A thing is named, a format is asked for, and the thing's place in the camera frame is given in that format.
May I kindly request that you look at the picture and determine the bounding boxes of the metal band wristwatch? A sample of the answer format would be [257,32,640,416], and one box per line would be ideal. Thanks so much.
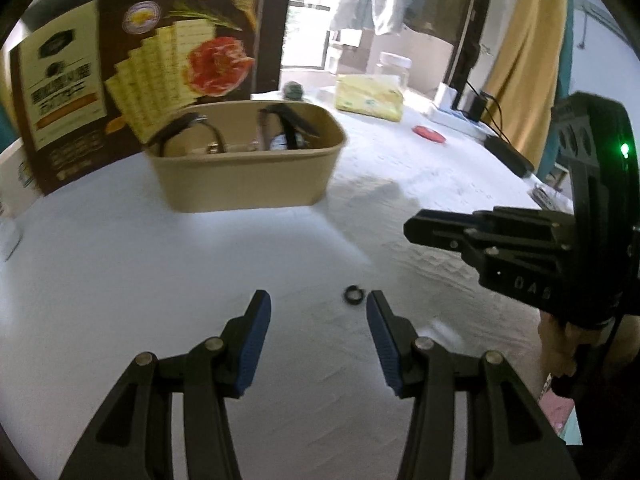
[157,114,227,157]

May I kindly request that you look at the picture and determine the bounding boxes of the glass jar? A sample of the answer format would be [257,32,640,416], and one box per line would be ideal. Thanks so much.
[375,51,412,89]

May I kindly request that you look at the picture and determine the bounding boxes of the white power strip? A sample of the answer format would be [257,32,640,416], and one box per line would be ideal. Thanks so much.
[431,84,501,137]

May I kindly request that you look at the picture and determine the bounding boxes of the small plastic packet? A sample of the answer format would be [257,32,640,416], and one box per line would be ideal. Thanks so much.
[530,182,574,212]

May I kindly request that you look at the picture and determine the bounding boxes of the brown cracker box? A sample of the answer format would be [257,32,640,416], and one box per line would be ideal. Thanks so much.
[10,0,262,197]

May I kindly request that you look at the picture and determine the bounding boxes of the white tablecloth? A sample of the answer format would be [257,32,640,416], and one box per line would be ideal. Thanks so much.
[0,87,576,480]

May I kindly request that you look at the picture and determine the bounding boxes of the cardboard box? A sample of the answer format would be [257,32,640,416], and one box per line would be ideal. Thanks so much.
[327,30,377,74]

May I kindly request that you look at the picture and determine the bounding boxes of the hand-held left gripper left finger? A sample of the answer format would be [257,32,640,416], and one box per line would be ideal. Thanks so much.
[60,290,272,480]

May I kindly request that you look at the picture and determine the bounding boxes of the dark green hanging garment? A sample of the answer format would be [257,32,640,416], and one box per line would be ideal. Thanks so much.
[405,0,477,44]

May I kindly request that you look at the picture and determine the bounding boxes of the silver watch with black strap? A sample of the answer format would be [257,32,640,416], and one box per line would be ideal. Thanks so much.
[257,105,322,152]

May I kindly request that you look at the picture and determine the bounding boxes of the brown paper bowl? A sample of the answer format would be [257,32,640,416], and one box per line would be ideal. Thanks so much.
[145,101,348,212]

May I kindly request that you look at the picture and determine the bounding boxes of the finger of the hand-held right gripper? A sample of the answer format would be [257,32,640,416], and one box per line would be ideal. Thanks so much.
[464,242,577,312]
[404,207,576,253]

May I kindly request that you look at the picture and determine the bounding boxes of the small red object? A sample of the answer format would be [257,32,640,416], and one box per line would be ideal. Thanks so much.
[412,126,448,145]

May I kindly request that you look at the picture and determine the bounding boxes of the black door frame post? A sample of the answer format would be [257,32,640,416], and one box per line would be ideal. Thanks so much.
[446,0,494,107]
[255,0,297,95]

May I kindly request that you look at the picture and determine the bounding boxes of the black charger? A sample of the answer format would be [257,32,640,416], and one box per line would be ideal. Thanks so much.
[462,91,489,122]

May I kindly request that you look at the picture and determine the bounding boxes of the yellow tissue pack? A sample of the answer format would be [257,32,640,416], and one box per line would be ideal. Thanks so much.
[335,74,405,122]

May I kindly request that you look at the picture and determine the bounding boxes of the yellow curtain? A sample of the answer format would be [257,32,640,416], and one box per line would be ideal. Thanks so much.
[482,0,569,172]

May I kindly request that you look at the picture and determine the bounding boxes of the person's right hand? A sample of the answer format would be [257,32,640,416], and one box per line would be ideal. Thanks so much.
[537,310,584,380]

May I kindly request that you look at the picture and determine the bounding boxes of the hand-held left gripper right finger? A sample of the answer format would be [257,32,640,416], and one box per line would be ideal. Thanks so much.
[366,290,583,480]

